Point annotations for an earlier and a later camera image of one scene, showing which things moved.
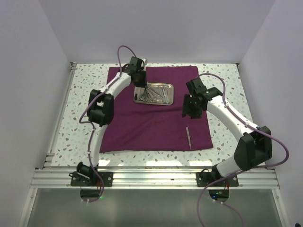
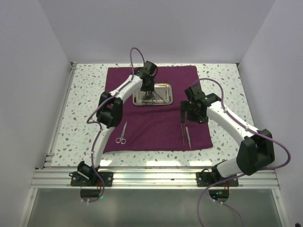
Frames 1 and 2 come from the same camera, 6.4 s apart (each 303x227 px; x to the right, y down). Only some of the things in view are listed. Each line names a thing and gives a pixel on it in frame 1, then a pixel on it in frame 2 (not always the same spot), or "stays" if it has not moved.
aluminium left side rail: [50, 153] stays
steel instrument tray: [161, 93] stays
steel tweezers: [188, 135] stays
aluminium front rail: [150, 178] stays
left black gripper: [143, 83] -> [151, 88]
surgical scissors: [144, 98] -> [121, 140]
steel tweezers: [165, 95] -> [183, 130]
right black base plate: [203, 178] stays
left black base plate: [91, 179] stays
